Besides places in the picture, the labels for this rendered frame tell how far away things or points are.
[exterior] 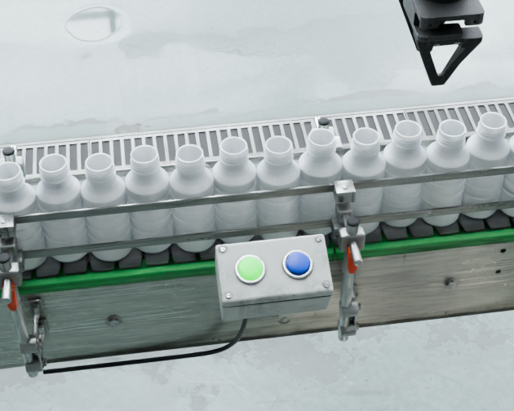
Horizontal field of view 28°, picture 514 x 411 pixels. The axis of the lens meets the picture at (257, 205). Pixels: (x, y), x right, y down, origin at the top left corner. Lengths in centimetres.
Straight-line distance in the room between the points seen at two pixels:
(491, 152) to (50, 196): 60
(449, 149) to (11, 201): 59
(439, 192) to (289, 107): 186
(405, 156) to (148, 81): 208
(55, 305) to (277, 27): 230
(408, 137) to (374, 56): 213
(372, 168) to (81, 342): 50
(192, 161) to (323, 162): 18
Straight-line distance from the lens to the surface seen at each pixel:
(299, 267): 127
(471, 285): 158
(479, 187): 147
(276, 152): 135
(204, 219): 140
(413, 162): 141
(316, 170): 138
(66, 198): 137
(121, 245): 141
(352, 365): 257
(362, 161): 138
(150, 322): 151
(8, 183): 135
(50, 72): 349
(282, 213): 141
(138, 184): 137
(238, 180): 137
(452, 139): 140
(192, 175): 135
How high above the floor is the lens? 206
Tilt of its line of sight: 44 degrees down
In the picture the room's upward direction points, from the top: straight up
